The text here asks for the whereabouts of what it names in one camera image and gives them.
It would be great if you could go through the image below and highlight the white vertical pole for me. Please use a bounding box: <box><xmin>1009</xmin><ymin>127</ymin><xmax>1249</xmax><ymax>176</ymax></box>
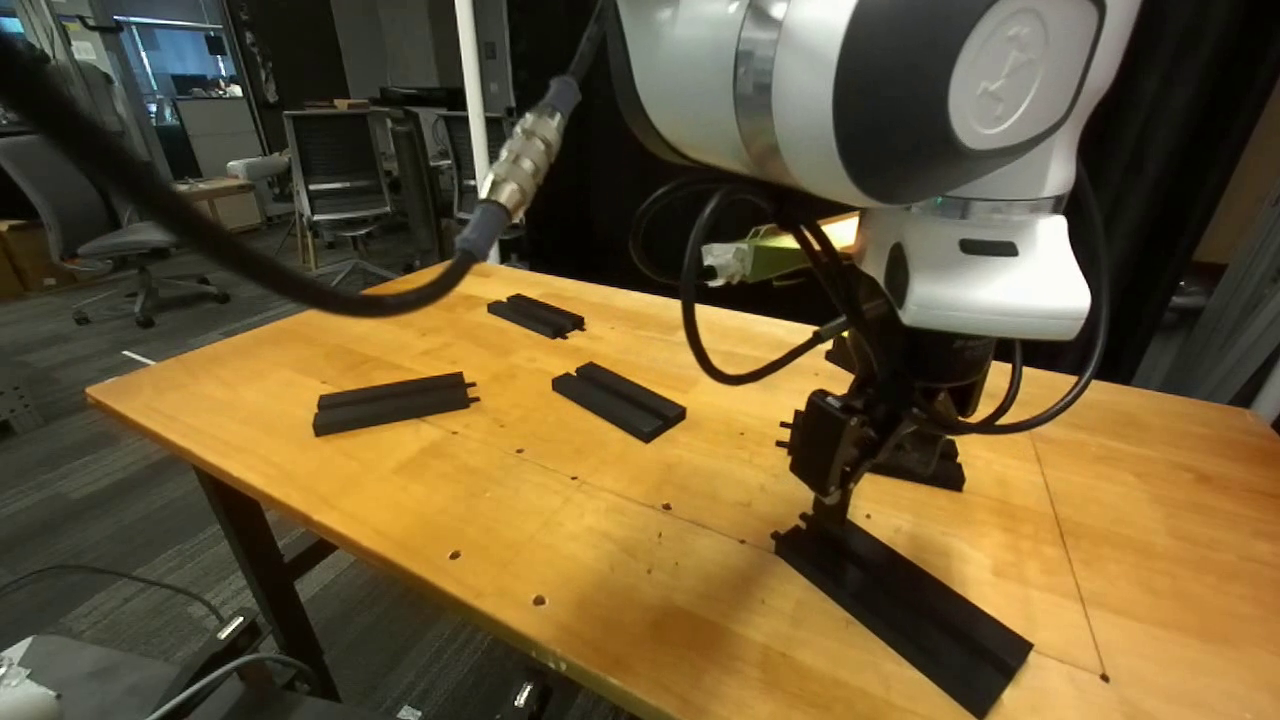
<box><xmin>452</xmin><ymin>0</ymin><xmax>510</xmax><ymax>204</ymax></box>

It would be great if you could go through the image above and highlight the black table leg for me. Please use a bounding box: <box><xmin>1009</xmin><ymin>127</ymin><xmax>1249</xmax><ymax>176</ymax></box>
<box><xmin>191</xmin><ymin>463</ymin><xmax>343</xmax><ymax>705</ymax></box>

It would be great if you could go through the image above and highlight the grey padded seat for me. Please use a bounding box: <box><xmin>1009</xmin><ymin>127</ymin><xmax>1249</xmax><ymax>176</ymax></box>
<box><xmin>0</xmin><ymin>632</ymin><xmax>264</xmax><ymax>720</ymax></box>

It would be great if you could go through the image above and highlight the narrow black curtain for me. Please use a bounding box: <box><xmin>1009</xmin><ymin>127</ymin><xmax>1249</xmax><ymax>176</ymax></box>
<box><xmin>1066</xmin><ymin>0</ymin><xmax>1280</xmax><ymax>382</ymax></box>

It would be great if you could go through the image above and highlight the thick black cable metal connector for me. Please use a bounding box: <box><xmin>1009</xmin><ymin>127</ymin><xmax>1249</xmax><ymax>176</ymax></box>
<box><xmin>0</xmin><ymin>0</ymin><xmax>618</xmax><ymax>321</ymax></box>

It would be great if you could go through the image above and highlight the grey office chair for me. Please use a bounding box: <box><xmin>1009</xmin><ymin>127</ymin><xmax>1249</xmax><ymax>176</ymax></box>
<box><xmin>0</xmin><ymin>133</ymin><xmax>235</xmax><ymax>332</ymax></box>

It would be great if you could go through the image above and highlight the grey fabric panel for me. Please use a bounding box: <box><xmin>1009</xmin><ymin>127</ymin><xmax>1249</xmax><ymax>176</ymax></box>
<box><xmin>1133</xmin><ymin>225</ymin><xmax>1280</xmax><ymax>417</ymax></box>

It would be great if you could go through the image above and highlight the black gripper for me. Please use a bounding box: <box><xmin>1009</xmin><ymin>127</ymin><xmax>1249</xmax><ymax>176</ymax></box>
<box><xmin>775</xmin><ymin>296</ymin><xmax>997</xmax><ymax>542</ymax></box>

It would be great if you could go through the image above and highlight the black grooved rail block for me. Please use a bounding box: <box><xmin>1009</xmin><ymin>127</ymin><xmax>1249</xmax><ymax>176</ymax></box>
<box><xmin>486</xmin><ymin>290</ymin><xmax>589</xmax><ymax>345</ymax></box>
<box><xmin>548</xmin><ymin>355</ymin><xmax>694</xmax><ymax>446</ymax></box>
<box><xmin>307</xmin><ymin>368</ymin><xmax>482</xmax><ymax>440</ymax></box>
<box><xmin>774</xmin><ymin>514</ymin><xmax>1036</xmax><ymax>720</ymax></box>

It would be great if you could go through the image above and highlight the wooden drawer cabinet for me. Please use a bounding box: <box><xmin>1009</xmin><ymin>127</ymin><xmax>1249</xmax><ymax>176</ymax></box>
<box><xmin>131</xmin><ymin>173</ymin><xmax>267</xmax><ymax>241</ymax></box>

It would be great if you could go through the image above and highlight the grey metal frame cart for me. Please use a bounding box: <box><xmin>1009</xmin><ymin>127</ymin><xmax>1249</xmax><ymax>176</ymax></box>
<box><xmin>281</xmin><ymin>102</ymin><xmax>404</xmax><ymax>290</ymax></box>

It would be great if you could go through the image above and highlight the brown cardboard box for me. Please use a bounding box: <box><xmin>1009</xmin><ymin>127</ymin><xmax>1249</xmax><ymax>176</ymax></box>
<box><xmin>0</xmin><ymin>216</ymin><xmax>55</xmax><ymax>300</ymax></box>

